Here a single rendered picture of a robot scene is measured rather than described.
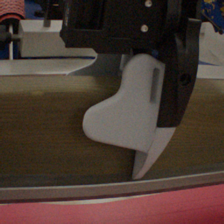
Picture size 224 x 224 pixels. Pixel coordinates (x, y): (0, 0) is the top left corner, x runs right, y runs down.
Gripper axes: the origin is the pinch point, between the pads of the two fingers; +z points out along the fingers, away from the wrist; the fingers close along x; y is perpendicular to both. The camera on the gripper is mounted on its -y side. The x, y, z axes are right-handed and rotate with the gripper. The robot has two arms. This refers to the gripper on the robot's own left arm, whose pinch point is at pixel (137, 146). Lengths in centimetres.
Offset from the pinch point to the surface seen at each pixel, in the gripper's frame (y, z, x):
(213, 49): -200, 74, -275
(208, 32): -200, 62, -289
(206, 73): -18.0, 1.1, -18.9
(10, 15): 6.4, -0.3, -40.0
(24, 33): 6.1, -2.1, -22.8
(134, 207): -3.1, 9.7, -3.7
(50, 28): 2.7, -2.5, -23.6
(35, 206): 6.6, 9.8, -5.1
